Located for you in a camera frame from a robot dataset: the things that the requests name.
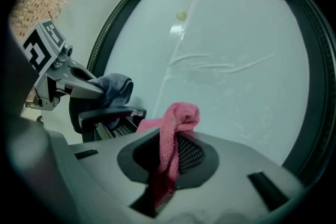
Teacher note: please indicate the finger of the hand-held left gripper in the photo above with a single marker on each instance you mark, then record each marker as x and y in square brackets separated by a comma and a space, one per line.
[84, 89]

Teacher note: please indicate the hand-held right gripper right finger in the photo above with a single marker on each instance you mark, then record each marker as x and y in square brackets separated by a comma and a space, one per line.
[236, 165]

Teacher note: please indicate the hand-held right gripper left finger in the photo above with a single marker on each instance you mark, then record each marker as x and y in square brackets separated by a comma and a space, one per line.
[105, 165]

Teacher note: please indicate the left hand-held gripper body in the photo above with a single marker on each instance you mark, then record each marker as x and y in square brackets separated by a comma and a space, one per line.
[39, 49]

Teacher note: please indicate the blue cleaning cloth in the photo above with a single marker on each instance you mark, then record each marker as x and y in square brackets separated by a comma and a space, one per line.
[118, 89]

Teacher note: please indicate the pink cleaning cloth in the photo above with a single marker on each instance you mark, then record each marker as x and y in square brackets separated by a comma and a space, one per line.
[170, 133]

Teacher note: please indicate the dry plant stalks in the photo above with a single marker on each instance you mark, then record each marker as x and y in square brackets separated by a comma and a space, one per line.
[55, 11]

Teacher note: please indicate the black window frame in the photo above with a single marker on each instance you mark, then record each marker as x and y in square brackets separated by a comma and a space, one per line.
[323, 60]

